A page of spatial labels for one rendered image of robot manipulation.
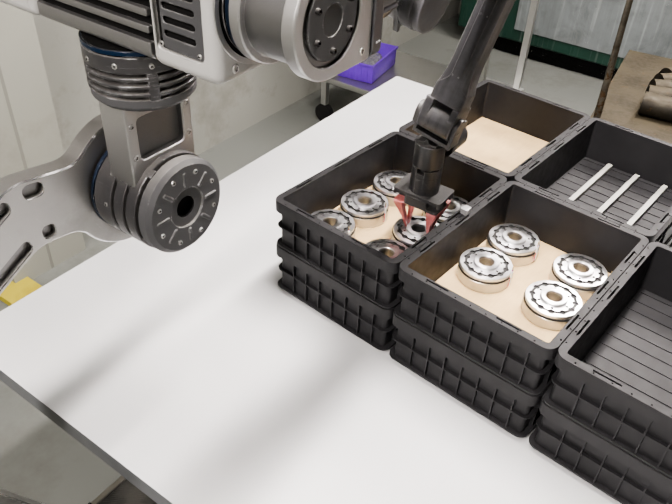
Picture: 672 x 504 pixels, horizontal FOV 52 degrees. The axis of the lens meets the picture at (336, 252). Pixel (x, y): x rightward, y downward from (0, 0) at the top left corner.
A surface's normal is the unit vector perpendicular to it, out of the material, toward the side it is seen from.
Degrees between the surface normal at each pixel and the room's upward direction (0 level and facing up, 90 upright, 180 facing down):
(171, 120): 90
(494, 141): 0
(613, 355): 0
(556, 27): 90
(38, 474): 0
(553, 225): 90
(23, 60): 90
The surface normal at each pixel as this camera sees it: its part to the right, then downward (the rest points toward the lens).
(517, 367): -0.65, 0.44
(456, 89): -0.52, 0.31
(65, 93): 0.81, 0.39
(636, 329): 0.04, -0.79
